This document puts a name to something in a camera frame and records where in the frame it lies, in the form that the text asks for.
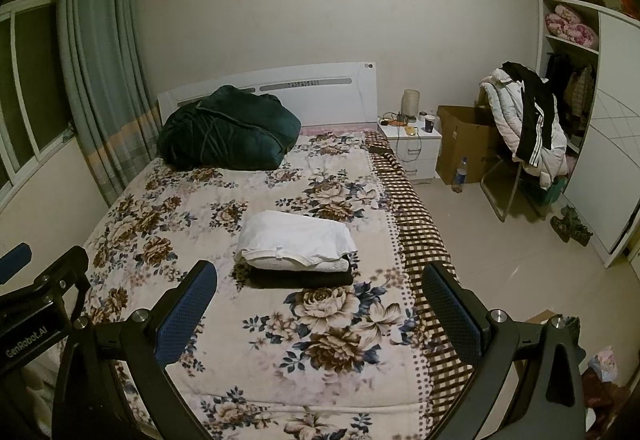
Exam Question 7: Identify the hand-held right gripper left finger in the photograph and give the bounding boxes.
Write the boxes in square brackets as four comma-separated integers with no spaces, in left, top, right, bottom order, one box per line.
[51,260,219,440]

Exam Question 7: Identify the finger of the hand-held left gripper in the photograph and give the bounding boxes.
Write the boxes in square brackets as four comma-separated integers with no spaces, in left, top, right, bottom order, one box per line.
[0,242,32,273]
[15,246,92,321]

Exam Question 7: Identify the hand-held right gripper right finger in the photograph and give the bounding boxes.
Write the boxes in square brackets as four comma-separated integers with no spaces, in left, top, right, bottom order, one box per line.
[422,261,586,440]

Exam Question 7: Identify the white T-shirt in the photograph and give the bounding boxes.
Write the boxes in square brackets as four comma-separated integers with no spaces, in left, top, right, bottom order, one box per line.
[235,210,358,266]

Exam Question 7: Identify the chair with piled clothes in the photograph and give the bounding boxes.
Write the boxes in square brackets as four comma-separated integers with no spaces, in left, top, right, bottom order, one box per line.
[479,67,571,191]

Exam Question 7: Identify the brown checkered bed sheet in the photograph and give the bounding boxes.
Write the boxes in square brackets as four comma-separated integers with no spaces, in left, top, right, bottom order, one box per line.
[362,130,476,426]

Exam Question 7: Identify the bed with floral quilt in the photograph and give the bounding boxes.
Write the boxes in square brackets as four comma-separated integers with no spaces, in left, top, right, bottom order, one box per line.
[75,130,436,440]

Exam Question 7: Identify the small open cardboard box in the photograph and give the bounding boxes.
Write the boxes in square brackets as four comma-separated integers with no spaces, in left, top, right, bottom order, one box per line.
[522,310,556,327]

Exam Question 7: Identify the metal folding chair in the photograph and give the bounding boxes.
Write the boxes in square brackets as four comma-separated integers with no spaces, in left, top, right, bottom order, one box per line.
[477,85,551,223]

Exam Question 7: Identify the folded black garment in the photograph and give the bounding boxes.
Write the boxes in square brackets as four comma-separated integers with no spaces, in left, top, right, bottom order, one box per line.
[232,255,361,291]

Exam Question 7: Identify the folded white garment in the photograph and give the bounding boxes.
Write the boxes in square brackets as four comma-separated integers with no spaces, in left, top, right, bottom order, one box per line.
[245,252,351,273]

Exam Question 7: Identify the plastic water bottle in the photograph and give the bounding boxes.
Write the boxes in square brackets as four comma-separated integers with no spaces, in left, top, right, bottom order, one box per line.
[451,156,471,194]

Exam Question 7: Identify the camouflage shoe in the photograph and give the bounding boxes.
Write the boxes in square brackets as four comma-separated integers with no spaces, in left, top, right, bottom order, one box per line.
[550,206,581,237]
[567,222,594,247]

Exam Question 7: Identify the white nightstand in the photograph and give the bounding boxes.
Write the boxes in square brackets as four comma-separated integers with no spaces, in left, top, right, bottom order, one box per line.
[377,117,443,181]

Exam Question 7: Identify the green bag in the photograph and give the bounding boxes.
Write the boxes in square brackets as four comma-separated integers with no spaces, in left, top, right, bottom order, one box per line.
[530,172,568,203]

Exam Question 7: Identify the pink floral plastic bag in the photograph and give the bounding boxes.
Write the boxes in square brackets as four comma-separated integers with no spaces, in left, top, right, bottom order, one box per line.
[587,346,618,383]

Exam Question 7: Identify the large cardboard box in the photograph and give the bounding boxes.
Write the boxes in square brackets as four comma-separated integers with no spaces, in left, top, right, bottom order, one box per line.
[435,105,506,186]

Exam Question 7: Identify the dark red cloth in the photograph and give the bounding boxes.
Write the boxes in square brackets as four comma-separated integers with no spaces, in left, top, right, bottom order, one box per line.
[582,370,631,421]

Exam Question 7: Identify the white framed window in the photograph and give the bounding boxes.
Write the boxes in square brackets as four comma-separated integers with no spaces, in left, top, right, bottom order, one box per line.
[0,0,76,216]

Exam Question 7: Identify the dark green duvet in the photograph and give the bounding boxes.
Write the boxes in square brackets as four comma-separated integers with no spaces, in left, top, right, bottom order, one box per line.
[157,85,302,171]

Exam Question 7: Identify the green striped curtain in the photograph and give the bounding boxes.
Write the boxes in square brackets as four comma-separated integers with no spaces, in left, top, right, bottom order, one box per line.
[55,0,163,208]

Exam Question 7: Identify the pink bed sheet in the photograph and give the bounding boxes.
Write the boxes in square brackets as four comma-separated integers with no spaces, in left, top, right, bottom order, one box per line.
[297,122,381,138]

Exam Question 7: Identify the black jacket with white stripes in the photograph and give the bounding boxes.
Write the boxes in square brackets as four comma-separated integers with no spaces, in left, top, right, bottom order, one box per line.
[501,61,568,168]

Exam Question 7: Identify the white wardrobe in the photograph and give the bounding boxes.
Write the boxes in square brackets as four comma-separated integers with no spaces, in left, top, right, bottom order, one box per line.
[535,0,640,268]

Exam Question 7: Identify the white bed headboard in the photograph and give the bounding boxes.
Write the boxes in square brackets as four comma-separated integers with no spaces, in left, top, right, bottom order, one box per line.
[157,61,378,131]

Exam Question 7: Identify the beige hanging garment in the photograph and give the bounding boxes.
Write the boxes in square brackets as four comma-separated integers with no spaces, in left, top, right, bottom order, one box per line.
[565,65,596,121]

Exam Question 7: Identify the dark hanging garment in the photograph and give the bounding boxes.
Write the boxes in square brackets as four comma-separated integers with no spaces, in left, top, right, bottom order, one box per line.
[545,52,573,96]

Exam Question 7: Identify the pink floral quilt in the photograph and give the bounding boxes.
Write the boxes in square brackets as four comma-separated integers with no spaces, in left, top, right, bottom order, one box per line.
[544,4,599,48]

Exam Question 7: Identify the tangled charger cables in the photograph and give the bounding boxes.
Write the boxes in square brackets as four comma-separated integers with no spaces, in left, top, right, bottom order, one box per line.
[379,111,416,128]

